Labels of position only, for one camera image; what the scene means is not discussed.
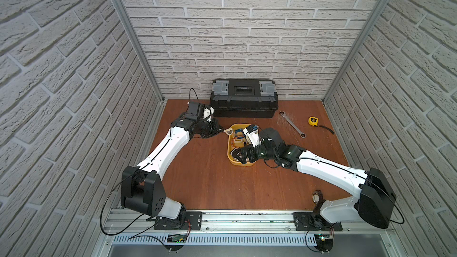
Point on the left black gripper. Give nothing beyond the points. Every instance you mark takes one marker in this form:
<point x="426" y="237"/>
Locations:
<point x="213" y="128"/>

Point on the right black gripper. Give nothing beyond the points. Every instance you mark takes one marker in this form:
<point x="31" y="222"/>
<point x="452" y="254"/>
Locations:
<point x="249" y="150"/>

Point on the white strap watch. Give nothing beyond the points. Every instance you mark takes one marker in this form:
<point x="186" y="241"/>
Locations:
<point x="229" y="131"/>

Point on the yellow plastic tray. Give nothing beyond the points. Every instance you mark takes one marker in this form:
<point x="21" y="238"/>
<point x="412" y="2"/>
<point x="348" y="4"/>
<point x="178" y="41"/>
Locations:
<point x="231" y="146"/>

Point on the red translucent watch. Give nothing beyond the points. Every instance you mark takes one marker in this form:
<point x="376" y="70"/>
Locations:
<point x="239" y="138"/>

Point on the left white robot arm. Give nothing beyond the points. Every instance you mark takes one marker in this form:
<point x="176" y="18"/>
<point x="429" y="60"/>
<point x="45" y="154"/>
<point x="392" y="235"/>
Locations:
<point x="142" y="188"/>

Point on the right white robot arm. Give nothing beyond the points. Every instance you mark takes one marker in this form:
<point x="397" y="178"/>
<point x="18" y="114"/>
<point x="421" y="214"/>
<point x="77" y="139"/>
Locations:
<point x="372" y="199"/>

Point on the dark watch near base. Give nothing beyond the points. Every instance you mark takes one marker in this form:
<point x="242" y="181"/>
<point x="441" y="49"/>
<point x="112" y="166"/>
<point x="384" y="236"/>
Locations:
<point x="317" y="196"/>

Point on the silver wrench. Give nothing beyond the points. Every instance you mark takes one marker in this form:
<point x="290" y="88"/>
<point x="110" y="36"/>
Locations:
<point x="302" y="134"/>

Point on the black plastic toolbox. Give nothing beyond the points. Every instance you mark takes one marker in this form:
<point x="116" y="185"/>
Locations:
<point x="244" y="98"/>

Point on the yellow tape measure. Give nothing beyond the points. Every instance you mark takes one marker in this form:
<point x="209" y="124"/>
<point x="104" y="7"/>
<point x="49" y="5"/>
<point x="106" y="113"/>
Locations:
<point x="314" y="121"/>

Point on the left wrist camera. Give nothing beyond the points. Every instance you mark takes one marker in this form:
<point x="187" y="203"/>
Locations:
<point x="199" y="112"/>

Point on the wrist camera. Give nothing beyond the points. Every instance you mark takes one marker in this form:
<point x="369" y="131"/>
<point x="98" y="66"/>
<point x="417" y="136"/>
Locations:
<point x="252" y="135"/>
<point x="199" y="112"/>

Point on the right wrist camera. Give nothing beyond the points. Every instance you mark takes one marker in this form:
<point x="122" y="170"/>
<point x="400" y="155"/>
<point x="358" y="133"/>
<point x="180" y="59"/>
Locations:
<point x="252" y="135"/>

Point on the aluminium floor rail left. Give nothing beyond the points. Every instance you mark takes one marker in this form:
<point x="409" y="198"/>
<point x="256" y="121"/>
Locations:
<point x="149" y="135"/>

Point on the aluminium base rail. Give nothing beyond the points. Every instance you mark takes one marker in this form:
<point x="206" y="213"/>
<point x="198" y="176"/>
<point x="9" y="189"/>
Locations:
<point x="231" y="227"/>

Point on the aluminium corner post left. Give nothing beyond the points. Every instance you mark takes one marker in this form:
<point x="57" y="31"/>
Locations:
<point x="137" y="47"/>

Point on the aluminium corner post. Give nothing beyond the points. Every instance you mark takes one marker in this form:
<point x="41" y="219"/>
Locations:
<point x="358" y="43"/>
<point x="137" y="47"/>

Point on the aluminium corner post right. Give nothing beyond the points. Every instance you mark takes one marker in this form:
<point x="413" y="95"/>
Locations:
<point x="358" y="43"/>

